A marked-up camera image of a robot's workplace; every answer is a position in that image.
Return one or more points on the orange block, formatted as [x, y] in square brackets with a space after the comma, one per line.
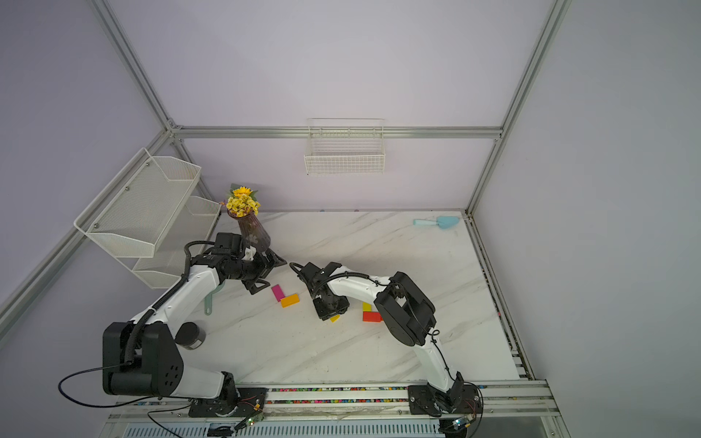
[290, 300]

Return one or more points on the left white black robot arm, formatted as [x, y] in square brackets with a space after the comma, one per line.
[142, 357]

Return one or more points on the upper white mesh shelf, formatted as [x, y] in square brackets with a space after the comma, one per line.
[132, 216]

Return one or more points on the white wire wall basket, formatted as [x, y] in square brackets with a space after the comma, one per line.
[338, 146]

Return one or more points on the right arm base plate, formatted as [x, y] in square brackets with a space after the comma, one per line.
[424, 399]

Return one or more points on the teal scoop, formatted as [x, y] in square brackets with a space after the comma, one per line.
[442, 222]

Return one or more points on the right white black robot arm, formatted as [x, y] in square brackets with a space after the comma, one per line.
[408, 314]

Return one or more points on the magenta block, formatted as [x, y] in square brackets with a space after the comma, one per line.
[278, 293]

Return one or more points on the dark glass vase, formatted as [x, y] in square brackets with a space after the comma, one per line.
[254, 232]

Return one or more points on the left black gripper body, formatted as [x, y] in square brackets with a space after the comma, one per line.
[248, 271]

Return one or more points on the yellow flower bouquet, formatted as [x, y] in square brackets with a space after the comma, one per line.
[242, 202]

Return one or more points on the black round cylinder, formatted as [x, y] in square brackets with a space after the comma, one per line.
[190, 336]

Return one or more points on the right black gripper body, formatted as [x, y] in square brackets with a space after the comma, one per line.
[330, 306]

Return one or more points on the aluminium front rail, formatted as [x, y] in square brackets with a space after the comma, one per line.
[346, 402]

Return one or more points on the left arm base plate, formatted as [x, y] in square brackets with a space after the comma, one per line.
[250, 401]

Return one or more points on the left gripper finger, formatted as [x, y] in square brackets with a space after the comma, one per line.
[257, 285]
[274, 260]

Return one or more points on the red block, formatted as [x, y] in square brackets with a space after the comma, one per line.
[372, 316]

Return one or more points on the lower white mesh shelf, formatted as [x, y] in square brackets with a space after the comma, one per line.
[195, 222]

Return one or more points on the white mesh shelf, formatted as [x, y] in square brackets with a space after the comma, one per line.
[195, 222]
[132, 216]

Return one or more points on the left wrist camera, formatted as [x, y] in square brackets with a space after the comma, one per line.
[233, 246]

